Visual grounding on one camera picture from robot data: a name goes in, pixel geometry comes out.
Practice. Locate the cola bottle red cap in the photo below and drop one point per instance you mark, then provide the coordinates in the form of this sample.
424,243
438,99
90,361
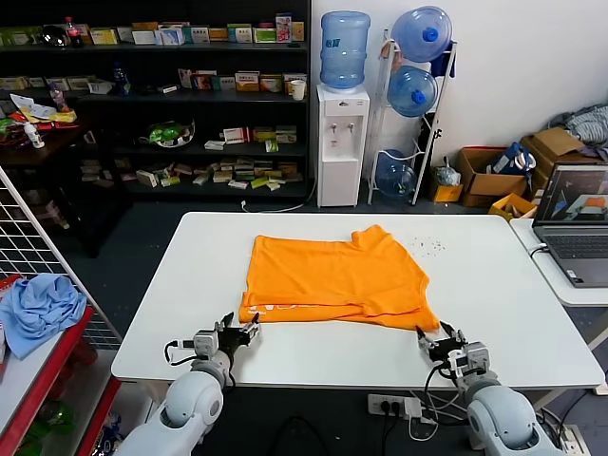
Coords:
73,35

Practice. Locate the white green tilted box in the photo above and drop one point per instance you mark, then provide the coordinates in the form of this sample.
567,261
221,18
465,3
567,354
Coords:
147,178

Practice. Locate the white yellow red box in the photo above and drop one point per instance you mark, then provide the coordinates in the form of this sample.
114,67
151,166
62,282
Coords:
247,81

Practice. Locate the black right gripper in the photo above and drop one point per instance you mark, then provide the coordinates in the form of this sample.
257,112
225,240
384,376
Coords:
444,351

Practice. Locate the white green-stripe medicine box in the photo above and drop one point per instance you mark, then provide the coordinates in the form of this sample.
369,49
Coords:
143,37

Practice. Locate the red orange medicine box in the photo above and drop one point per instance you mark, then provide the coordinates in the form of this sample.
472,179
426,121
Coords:
203,82

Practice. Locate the tall pink patterned box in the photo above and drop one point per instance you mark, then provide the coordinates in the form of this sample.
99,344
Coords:
283,29

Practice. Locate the wide green medicine box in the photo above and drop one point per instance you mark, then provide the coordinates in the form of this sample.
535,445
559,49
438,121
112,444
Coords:
16,36

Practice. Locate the white paper cup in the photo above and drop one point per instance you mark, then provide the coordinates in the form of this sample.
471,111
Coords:
298,90

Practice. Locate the white red upright box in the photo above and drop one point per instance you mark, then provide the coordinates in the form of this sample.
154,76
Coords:
185,79

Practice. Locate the green plastic bottle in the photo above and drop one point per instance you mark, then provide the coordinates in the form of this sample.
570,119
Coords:
57,415

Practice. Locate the plain white medicine box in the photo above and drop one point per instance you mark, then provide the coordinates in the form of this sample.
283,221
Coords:
226,83

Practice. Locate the flat yellow medicine box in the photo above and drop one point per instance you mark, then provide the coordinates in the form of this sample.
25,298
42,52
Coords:
218,35

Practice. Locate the red metal shelf rack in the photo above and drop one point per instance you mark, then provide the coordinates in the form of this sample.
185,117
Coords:
52,368

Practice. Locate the orange t-shirt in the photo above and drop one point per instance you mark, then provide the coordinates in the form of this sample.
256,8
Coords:
332,275

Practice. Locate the grey open laptop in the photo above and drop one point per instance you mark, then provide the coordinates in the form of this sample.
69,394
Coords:
579,247

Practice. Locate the white teal medicine box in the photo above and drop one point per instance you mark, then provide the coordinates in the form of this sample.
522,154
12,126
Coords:
200,35

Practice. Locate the red white medicine box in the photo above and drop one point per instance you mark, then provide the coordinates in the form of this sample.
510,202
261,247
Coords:
236,135

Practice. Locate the open white tray box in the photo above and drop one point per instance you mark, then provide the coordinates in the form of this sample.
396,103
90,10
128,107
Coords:
100,87

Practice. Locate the large white table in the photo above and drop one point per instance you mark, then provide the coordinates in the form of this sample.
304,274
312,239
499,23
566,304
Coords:
499,266

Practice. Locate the small white side table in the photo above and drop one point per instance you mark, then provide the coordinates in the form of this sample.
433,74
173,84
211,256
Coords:
546,275

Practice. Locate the labelled blue water jug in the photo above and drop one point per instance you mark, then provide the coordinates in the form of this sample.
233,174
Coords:
344,47

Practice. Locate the open brown cardboard box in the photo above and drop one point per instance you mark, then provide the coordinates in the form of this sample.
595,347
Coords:
480,185

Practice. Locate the dark blue hanging cloth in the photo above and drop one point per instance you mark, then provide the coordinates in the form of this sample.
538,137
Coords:
444,66

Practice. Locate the small green upright box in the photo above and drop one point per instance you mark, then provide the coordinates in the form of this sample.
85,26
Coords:
271,146

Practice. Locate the shiny black bowl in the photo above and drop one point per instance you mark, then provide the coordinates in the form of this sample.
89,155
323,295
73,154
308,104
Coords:
53,37

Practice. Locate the yellow green medicine box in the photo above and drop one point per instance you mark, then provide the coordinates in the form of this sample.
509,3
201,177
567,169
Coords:
103,36

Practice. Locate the white water dispenser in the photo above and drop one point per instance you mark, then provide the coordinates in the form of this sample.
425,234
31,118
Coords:
339,166

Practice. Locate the large stacked cardboard box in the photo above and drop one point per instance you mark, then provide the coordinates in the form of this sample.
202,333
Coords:
556,142

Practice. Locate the white metal jug rack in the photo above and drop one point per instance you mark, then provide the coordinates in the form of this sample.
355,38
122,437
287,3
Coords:
420,176

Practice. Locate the white floor socket strip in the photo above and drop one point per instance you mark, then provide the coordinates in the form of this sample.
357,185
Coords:
577,442

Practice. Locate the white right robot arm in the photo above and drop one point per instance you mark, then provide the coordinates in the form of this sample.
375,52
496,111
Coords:
499,413

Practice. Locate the clear plastic bag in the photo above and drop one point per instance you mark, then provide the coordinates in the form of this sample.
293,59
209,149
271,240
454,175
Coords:
447,176

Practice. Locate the patterned bowl with greens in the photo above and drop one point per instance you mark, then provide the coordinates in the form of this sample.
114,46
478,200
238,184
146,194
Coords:
166,133

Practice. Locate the white power strip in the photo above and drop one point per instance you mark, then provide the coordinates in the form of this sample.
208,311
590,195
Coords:
380,404

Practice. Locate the blue shopping bag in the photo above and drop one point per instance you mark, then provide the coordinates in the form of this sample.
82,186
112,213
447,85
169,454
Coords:
510,159

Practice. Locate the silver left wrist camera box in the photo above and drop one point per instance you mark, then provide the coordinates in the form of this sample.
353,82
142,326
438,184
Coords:
204,342

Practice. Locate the yellow snack packet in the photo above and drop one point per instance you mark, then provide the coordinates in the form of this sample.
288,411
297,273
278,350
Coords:
62,117

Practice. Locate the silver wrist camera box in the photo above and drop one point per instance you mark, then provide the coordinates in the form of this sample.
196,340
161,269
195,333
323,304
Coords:
204,342
475,358

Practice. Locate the white orange medicine box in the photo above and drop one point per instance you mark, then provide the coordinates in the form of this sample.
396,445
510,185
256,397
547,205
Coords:
288,81

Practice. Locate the crumpled light blue cloth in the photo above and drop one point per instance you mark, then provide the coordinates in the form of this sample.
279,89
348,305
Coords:
43,309

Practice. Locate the grey blue clothes pile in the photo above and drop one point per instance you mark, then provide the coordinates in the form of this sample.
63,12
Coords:
589,123

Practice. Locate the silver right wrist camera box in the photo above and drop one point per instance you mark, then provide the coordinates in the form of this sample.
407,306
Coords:
475,358

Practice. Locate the small flat white box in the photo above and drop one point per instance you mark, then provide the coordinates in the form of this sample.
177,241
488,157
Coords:
167,89

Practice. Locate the small yellow plastic bin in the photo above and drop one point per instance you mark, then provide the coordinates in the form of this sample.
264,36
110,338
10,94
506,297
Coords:
449,194

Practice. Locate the flat white grey box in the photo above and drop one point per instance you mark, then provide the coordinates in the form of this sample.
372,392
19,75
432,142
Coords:
214,145

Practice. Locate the green orange medicine box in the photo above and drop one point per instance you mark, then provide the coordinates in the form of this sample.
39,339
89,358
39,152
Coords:
271,84

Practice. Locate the green white medicine box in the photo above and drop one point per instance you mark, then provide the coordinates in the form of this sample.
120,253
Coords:
264,35

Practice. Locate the yellow bin with parts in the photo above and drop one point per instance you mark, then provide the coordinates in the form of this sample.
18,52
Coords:
499,206

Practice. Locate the blue drink bottle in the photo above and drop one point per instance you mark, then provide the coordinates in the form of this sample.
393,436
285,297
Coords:
121,81

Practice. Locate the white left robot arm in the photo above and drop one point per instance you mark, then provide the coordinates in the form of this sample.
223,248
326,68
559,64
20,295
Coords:
190,404

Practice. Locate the beige green medicine box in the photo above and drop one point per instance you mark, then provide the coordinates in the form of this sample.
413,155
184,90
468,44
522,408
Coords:
286,135

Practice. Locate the dark wooden table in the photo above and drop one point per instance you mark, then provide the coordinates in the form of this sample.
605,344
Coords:
47,152

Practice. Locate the black shelving unit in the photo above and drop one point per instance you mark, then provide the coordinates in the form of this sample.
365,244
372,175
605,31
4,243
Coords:
214,98

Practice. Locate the blue white snack packets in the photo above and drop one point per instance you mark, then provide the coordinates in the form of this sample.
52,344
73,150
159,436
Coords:
111,430

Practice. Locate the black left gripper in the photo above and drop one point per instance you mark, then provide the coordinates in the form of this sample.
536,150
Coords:
233,341

